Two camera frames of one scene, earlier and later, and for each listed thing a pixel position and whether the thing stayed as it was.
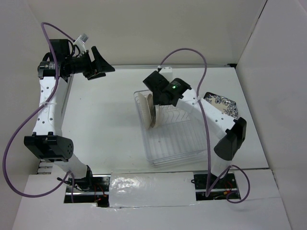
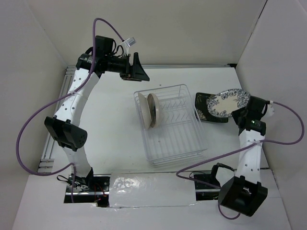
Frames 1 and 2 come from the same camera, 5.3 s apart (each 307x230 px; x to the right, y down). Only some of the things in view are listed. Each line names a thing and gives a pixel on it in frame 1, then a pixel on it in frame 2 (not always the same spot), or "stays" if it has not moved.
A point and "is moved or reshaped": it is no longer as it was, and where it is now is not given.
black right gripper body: (157, 99) → (237, 114)
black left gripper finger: (97, 75) → (135, 80)
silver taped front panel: (128, 189) stays
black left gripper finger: (101, 65) → (139, 73)
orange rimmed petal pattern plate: (144, 109) stays
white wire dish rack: (178, 136) stays
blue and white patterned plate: (227, 106) is moved or reshaped
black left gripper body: (82, 64) → (121, 65)
